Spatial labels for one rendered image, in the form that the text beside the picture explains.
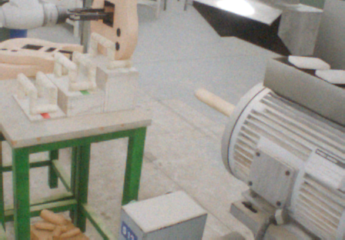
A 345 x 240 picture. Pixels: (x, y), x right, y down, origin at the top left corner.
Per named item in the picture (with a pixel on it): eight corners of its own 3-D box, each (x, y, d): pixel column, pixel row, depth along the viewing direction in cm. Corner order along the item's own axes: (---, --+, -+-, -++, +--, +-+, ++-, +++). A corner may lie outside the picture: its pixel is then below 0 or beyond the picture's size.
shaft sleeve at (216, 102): (240, 122, 103) (246, 128, 105) (248, 111, 103) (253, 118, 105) (194, 95, 117) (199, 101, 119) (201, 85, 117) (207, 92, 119)
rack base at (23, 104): (67, 118, 172) (67, 115, 172) (30, 123, 165) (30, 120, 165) (44, 93, 194) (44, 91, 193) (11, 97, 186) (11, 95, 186)
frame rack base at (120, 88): (135, 109, 186) (140, 70, 179) (103, 113, 179) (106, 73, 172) (106, 87, 208) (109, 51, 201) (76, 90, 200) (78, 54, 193)
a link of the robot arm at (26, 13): (45, 25, 160) (42, -9, 159) (4, 27, 153) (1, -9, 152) (37, 31, 169) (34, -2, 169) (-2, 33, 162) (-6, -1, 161)
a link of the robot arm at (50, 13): (43, 29, 163) (58, 28, 165) (44, 5, 159) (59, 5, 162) (36, 24, 170) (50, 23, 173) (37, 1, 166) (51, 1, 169)
